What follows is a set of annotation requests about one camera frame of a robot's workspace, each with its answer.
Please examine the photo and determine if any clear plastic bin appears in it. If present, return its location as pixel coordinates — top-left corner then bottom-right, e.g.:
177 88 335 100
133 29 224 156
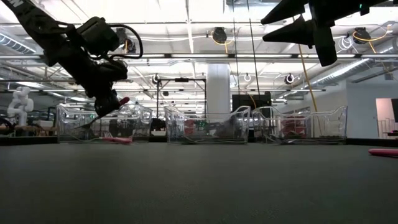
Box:
164 105 251 144
251 105 348 144
55 104 153 144

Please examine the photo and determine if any long ceiling light bar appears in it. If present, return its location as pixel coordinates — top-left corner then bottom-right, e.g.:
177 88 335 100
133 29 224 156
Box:
0 53 398 60

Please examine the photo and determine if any black monitor screen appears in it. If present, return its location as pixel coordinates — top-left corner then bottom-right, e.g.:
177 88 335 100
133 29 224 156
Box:
231 93 272 113

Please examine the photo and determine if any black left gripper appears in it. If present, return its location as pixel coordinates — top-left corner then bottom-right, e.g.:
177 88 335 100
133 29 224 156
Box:
58 46 129 118

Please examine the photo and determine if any iridescent rainbow fork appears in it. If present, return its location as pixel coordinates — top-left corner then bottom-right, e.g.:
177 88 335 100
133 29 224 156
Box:
278 138 312 144
281 138 315 145

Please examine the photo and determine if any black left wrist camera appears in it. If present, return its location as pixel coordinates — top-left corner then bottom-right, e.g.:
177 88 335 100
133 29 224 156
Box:
76 17 121 58

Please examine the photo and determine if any silver ventilation duct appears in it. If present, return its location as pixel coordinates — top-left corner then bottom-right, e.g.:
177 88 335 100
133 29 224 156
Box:
310 57 398 88

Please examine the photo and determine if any thin black hanging cable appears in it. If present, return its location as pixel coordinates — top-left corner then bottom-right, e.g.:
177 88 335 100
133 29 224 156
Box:
231 0 241 94

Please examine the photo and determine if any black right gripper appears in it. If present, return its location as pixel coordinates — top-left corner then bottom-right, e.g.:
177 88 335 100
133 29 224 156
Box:
260 0 389 68

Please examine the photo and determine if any black table mat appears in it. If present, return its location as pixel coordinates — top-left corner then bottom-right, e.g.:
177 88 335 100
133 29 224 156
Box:
0 141 398 224

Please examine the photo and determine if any yellow cable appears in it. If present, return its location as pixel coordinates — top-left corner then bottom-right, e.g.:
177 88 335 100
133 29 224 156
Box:
292 17 323 138

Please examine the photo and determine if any white robot figure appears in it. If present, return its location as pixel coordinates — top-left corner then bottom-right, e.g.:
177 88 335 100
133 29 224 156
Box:
6 86 34 127

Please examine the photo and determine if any black metal frame rig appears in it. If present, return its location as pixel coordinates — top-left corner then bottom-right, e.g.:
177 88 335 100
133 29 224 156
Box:
156 77 207 119

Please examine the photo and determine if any white building column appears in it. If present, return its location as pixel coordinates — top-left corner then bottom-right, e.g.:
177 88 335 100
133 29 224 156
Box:
206 63 231 116

